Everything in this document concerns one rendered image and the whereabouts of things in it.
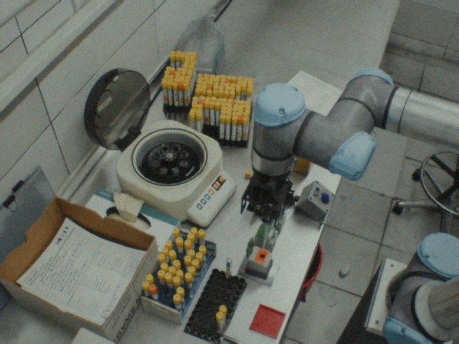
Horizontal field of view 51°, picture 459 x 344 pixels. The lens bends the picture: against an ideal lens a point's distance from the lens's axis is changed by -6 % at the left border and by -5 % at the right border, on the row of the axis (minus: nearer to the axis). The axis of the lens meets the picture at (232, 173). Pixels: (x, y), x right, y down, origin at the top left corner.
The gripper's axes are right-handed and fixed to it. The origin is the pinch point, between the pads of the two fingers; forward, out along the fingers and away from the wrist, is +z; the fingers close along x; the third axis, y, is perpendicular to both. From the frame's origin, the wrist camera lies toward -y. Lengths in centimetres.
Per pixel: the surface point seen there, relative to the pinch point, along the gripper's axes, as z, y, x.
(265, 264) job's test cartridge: 17.5, 1.1, 1.2
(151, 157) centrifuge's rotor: 14.1, -14.8, -36.8
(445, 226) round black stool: 102, -96, 63
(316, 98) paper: 23, -65, -5
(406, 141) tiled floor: 112, -153, 36
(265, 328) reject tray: 24.3, 13.4, 6.7
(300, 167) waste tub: 21.4, -33.6, -0.7
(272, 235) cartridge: 17.8, -7.2, 0.0
